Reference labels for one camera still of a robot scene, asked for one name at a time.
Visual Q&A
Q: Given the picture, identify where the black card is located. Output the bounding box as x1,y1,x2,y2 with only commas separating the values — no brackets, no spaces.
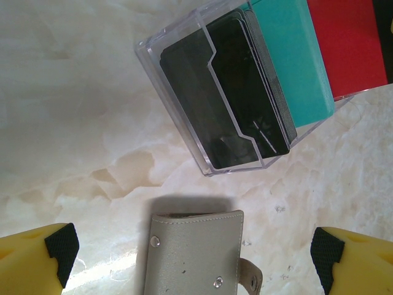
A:
159,18,291,170

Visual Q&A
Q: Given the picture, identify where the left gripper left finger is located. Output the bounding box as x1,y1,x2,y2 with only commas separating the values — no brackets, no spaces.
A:
0,222,80,295

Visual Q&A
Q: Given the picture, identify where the clear acrylic card box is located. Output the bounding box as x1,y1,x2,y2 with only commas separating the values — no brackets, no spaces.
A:
134,0,354,178

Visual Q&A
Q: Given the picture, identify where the red card stack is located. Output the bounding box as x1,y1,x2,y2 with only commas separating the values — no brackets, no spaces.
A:
306,0,387,98

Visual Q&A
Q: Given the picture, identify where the grey leather card holder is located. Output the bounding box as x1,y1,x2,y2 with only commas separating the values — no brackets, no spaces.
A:
135,210,264,295

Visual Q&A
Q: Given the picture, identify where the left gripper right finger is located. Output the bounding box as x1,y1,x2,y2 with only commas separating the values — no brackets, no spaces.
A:
310,226,393,295

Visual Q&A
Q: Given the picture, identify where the teal card stack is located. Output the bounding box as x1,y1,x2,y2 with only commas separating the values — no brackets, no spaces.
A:
245,0,335,129

